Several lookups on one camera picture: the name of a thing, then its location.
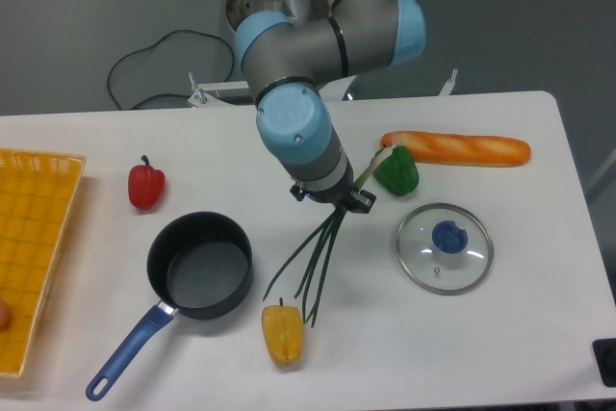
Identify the green onion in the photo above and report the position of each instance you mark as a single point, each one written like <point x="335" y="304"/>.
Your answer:
<point x="313" y="280"/>

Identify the orange baguette bread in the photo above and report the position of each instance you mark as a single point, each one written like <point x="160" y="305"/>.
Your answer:
<point x="460" y="150"/>

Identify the green bell pepper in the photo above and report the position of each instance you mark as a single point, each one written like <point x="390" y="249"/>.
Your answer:
<point x="398" y="173"/>

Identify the yellow bell pepper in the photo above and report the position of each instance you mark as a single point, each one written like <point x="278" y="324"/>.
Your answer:
<point x="282" y="328"/>

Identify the red bell pepper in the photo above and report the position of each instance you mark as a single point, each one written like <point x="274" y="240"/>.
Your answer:
<point x="145" y="185"/>

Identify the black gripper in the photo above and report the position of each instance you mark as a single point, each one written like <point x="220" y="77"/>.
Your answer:
<point x="342" y="194"/>

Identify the glass pot lid blue knob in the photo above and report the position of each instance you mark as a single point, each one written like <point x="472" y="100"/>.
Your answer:
<point x="444" y="249"/>

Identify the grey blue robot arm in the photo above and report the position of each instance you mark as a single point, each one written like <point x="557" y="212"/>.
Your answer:
<point x="292" y="119"/>

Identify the yellow woven basket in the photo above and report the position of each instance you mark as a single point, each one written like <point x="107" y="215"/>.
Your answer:
<point x="37" y="193"/>

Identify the black device at edge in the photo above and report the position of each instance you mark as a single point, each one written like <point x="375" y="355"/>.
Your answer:
<point x="605" y="355"/>

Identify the black saucepan blue handle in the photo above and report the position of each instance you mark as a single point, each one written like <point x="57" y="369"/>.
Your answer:
<point x="201" y="267"/>

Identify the brown egg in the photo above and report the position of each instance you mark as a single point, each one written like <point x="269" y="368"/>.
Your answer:
<point x="5" y="315"/>

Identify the white metal base bracket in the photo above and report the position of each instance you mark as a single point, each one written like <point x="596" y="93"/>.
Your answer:
<point x="237" y="93"/>

